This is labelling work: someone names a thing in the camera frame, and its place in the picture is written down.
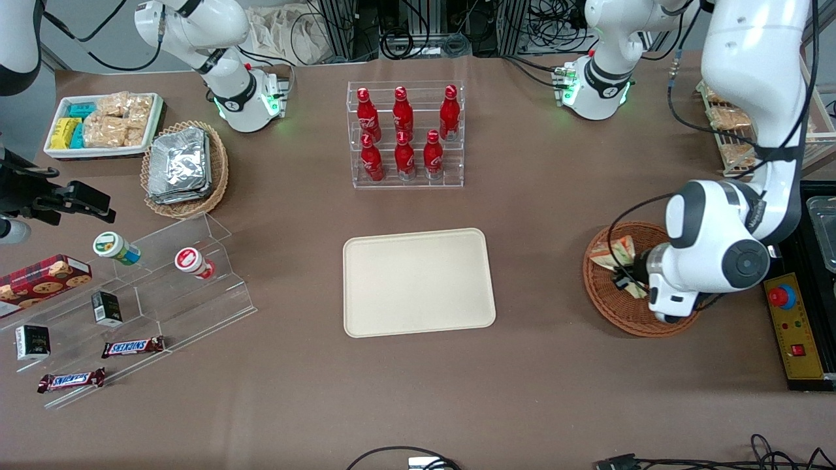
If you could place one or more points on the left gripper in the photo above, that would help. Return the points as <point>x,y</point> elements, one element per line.
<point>637,269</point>

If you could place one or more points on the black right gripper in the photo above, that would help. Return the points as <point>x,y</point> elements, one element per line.
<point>25,190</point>

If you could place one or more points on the triangle sandwich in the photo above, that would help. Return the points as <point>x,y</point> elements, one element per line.
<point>617,251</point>

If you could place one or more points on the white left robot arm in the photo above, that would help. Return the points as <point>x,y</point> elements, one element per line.
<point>751,65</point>

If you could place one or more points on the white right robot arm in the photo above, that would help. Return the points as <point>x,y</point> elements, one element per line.
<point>222,26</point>

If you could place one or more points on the brown wicker basket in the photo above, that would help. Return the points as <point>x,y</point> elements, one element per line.
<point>614,313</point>

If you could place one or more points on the light wicker basket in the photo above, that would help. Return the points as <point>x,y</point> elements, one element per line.
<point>219,163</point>

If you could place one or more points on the beige plastic tray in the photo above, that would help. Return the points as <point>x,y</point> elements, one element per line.
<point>405,281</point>

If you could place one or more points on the green lid sunflower cup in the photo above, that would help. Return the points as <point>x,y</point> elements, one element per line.
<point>108,245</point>

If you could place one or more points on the white rectangular snack bin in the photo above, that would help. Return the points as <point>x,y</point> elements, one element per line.
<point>98,155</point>

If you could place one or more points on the teal snack packet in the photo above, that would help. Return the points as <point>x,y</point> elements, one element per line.
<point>78,137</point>
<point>81,109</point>

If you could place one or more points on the clear bag of crackers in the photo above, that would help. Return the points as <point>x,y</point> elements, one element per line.
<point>104,132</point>
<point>135,136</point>
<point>713,96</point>
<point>111,104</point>
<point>738,155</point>
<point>140,108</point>
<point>730,117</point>

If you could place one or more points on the yellow snack packet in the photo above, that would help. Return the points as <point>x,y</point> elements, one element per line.
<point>63,132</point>

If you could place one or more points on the foil-wrapped pack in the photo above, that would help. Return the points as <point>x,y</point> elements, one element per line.
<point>179,198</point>
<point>176,160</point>

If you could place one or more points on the red tartan cookie box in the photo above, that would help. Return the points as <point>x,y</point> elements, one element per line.
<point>39,277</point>

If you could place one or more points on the small black carton box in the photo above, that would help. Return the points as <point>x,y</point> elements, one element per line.
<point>106,308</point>
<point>32,341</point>

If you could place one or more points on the red lid yogurt cup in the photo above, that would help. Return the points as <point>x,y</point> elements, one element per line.
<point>187,259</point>

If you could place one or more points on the clear acrylic stepped shelf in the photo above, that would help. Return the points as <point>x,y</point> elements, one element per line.
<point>163,300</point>

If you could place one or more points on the Snickers chocolate bar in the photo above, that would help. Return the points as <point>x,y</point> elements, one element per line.
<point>132,346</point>
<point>70,380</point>

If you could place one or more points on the yellow emergency stop box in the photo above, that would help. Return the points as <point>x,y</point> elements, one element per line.
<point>806,326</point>

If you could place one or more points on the black plastic crate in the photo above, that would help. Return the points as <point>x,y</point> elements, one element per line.
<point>828,307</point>

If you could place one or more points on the clear plastic container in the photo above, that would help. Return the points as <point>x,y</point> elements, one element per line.
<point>824,228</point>

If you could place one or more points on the red Coca-Cola bottle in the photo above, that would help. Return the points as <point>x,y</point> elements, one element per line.
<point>433,156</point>
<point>449,114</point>
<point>373,163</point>
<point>367,117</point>
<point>405,160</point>
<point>403,114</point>

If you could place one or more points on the clear acrylic bottle rack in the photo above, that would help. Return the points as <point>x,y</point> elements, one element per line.
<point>392,184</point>

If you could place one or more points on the beige cloth bag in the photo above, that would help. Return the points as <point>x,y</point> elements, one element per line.
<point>287,32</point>

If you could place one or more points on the small white adapter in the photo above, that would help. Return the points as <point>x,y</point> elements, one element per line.
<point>423,463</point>

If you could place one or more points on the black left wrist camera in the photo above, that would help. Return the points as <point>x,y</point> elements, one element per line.
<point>640,261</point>

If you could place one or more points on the aluminium frame post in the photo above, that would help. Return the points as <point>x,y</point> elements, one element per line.
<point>513,26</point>
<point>339,26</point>

